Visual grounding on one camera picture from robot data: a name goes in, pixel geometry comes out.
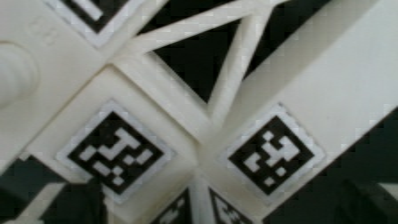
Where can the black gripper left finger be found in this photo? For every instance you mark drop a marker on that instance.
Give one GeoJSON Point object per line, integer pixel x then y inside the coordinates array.
{"type": "Point", "coordinates": [68, 204]}

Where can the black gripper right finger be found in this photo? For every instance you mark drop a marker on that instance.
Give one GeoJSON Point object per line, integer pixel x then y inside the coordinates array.
{"type": "Point", "coordinates": [367, 204]}

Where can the white chair back frame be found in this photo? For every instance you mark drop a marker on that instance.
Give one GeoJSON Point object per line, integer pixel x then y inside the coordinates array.
{"type": "Point", "coordinates": [203, 92]}

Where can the white chair seat plate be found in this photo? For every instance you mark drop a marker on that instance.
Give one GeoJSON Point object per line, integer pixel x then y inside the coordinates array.
{"type": "Point", "coordinates": [19, 73]}

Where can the white chair leg cube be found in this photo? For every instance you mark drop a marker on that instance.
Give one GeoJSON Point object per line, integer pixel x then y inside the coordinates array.
{"type": "Point", "coordinates": [200, 207]}

